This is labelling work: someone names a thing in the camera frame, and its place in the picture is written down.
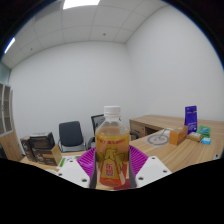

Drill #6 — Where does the kraft cardboard box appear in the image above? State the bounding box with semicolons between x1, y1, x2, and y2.
31;144;64;167

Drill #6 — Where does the white printed leaflet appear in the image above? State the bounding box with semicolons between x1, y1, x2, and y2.
55;155;81;169

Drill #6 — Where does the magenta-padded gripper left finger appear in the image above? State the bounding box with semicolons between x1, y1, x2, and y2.
56;148;98;190

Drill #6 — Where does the yellow-labelled drink bottle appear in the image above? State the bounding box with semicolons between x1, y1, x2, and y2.
94;105;131;188

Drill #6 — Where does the grey office chair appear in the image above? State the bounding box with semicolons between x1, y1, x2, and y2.
57;120;88;154

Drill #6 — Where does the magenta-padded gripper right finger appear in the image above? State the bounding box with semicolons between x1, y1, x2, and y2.
126;145;172;190

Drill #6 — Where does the white sheet with round print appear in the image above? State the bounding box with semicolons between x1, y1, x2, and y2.
146;128;173;148

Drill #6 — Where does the purple upright box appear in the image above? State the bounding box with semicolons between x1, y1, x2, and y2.
184;105;198;135

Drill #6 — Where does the upright dark brown box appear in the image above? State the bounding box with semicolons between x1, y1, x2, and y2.
19;135;34;163

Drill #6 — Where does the green flat box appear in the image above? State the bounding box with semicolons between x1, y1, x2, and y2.
197;125;212;138

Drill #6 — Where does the small light blue box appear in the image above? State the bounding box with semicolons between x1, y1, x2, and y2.
200;137;212;146

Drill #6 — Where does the orange box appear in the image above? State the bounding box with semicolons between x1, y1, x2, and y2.
168;125;189;146

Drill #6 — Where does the small tan box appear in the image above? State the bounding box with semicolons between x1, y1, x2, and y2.
187;131;204;143

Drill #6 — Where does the flat dark brown box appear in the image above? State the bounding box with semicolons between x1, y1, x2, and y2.
29;131;56;149

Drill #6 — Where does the wooden side desk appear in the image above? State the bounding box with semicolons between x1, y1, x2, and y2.
129;114;186;139

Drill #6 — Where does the rectangular ceiling light panel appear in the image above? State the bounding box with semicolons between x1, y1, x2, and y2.
3;36;16;54
62;0;101;10

